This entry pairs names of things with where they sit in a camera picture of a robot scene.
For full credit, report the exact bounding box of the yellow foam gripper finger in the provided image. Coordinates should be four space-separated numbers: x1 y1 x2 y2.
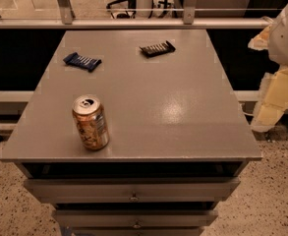
248 26 271 51
251 66 288 133

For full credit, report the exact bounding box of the blue rxbar wrapper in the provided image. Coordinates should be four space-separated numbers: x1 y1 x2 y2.
63 52 102 72

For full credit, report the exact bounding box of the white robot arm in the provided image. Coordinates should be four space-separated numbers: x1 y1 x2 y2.
248 3 288 133

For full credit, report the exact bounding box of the black rxbar wrapper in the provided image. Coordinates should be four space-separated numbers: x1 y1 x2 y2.
141 41 176 58

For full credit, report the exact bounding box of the grey drawer cabinet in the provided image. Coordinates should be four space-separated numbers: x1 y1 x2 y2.
1 29 261 236

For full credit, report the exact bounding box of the upper grey drawer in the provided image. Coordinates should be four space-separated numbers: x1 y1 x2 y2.
25 178 240 204

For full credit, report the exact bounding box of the grey drawer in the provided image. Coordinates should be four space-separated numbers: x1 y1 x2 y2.
25 178 240 204
53 209 217 229

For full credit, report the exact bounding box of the black office chair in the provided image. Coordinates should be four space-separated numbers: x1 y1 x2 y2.
106 0 136 19

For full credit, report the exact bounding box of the orange beverage can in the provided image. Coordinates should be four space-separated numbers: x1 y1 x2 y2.
72 94 109 150

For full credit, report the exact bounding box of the metal window railing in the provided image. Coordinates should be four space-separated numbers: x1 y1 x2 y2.
0 0 288 30

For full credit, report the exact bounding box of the lower grey drawer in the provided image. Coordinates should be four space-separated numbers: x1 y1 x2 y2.
53 209 217 229

